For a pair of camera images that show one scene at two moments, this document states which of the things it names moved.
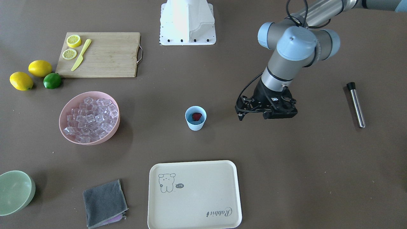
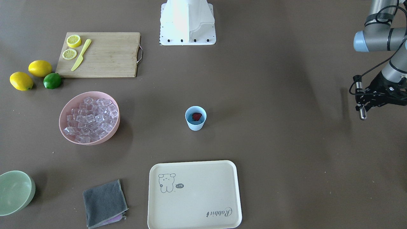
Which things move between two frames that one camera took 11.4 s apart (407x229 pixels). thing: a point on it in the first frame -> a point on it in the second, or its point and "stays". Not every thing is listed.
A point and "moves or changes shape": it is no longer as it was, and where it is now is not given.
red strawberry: (196, 116) stays
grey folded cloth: (105, 204) stays
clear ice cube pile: (92, 120) stays
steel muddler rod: (351, 86) moves or changes shape
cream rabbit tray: (200, 195) stays
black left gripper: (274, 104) -> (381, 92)
